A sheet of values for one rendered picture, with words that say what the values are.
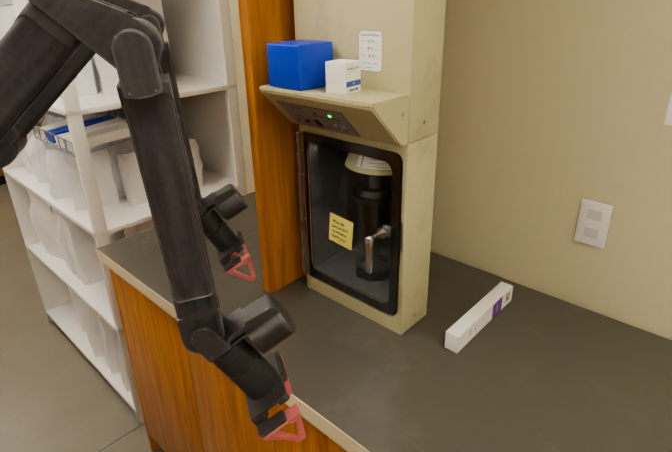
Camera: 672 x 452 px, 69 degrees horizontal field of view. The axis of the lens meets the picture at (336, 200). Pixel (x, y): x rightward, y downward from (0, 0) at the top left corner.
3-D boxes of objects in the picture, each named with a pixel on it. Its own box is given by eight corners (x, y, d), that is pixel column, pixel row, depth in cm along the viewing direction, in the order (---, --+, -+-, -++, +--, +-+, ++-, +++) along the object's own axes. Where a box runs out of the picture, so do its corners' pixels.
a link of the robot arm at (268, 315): (183, 304, 73) (184, 339, 65) (246, 259, 74) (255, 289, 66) (230, 351, 79) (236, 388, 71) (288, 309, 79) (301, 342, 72)
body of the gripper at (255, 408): (278, 356, 83) (254, 330, 79) (292, 400, 74) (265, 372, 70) (247, 379, 82) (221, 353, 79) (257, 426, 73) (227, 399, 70)
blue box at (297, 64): (302, 80, 112) (300, 39, 108) (334, 84, 106) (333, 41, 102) (268, 86, 105) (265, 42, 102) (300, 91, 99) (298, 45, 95)
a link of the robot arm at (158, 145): (108, 27, 58) (96, 32, 48) (158, 21, 59) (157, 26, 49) (184, 322, 75) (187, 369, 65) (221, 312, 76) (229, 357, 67)
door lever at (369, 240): (386, 266, 111) (377, 263, 112) (386, 229, 107) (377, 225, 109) (370, 276, 107) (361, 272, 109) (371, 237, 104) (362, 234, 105)
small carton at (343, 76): (340, 88, 101) (340, 58, 99) (360, 91, 98) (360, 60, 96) (325, 92, 97) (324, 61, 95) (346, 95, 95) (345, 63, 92)
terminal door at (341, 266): (307, 272, 134) (300, 129, 118) (397, 317, 114) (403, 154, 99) (305, 273, 133) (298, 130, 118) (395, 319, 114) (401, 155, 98)
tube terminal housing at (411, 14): (364, 253, 153) (364, -15, 123) (455, 291, 133) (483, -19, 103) (306, 286, 136) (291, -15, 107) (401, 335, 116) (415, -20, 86)
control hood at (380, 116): (298, 120, 118) (296, 78, 114) (409, 144, 98) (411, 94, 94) (261, 130, 110) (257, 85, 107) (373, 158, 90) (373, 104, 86)
